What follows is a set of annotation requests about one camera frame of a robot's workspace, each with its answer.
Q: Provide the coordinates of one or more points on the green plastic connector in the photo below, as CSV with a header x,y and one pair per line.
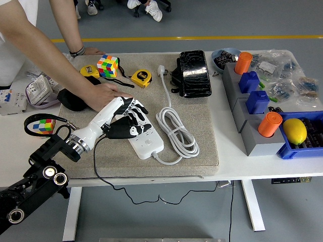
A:
x,y
262,84
273,99

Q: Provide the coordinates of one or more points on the black power adapter plug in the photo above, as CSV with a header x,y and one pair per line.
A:
x,y
113,134

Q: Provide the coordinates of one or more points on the yellow tape measure black clip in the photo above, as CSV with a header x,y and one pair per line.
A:
x,y
88,70

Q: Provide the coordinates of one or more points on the person's right hand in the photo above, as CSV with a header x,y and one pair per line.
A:
x,y
101,95

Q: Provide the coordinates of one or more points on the black office chair base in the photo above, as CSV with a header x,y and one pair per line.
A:
x,y
136,12
101,6

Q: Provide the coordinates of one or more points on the white circuit breaker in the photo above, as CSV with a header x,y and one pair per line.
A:
x,y
12,100

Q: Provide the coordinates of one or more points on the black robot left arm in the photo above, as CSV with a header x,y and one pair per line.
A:
x,y
48,151

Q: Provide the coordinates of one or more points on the grey holder block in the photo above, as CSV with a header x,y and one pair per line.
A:
x,y
239,111
262,148
228,75

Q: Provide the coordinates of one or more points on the black components in bowl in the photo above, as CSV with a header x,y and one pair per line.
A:
x,y
223,59

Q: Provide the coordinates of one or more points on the large colourful puzzle cube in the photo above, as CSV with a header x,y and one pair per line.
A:
x,y
108,66

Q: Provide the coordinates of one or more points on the person's left hand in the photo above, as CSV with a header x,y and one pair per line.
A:
x,y
93,51

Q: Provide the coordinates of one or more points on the clear bag brown resistors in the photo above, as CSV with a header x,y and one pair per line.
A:
x,y
308,87

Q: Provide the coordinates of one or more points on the small black electronic component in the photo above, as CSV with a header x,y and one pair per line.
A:
x,y
275,109

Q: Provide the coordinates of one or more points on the metal bracket under table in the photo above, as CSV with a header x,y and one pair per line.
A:
x,y
223,184

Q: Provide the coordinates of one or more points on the orange cylinder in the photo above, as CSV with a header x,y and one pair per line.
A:
x,y
269,124
243,63

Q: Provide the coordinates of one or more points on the blue plastic bin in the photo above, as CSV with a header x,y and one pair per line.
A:
x,y
290,151

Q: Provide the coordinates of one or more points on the clear bag metal parts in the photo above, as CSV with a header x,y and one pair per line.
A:
x,y
32,73

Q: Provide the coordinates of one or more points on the white table leg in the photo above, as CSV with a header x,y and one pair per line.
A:
x,y
253,206
72,214

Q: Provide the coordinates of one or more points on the person's left forearm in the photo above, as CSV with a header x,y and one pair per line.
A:
x,y
65,25

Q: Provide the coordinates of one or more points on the white wall socket panel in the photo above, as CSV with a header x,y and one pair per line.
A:
x,y
38,88

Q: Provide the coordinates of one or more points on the clear bag dark components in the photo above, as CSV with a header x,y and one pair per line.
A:
x,y
289,64

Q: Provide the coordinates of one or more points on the yellow tape measure round label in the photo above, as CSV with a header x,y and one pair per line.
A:
x,y
141,76

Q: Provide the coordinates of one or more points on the black components in bin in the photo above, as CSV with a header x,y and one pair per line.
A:
x,y
314,133

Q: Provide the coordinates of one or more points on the black cloth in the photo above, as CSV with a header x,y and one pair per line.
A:
x,y
70,100

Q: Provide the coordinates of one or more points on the small white socket panel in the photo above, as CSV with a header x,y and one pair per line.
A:
x,y
54,84

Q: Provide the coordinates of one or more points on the small colourful puzzle cube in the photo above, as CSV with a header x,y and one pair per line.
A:
x,y
44,126

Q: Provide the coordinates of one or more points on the glossy black case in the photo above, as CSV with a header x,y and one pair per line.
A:
x,y
195,73

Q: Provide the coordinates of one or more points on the white power strip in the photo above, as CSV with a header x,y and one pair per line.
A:
x,y
149,146

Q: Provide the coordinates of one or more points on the black table control panel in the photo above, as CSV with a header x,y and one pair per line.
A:
x,y
282,180

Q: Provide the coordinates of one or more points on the black wristband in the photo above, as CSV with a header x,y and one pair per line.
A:
x,y
77,52

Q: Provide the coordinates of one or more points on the light blue bowl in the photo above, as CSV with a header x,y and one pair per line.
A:
x,y
216,54

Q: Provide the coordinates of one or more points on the person's right forearm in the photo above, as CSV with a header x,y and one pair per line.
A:
x,y
50,58

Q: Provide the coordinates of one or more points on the blue bottle-shaped block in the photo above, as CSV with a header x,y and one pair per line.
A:
x,y
257,102
248,82

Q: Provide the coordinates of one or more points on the clear bag blue components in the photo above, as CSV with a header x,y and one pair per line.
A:
x,y
281,90

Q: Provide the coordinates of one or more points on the grey-brown fabric mat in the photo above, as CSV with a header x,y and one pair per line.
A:
x,y
204,126

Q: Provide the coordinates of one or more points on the yellow lemon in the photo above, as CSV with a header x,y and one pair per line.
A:
x,y
294,131

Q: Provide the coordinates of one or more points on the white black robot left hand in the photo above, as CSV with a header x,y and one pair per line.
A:
x,y
101,121

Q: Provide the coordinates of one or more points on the clear bag white label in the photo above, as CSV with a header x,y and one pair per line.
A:
x,y
267,66

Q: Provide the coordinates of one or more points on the small metal clip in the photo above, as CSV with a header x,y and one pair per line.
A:
x,y
215,73

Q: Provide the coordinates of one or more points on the white sneaker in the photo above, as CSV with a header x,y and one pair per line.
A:
x,y
92,8
78,13
135,3
154,12

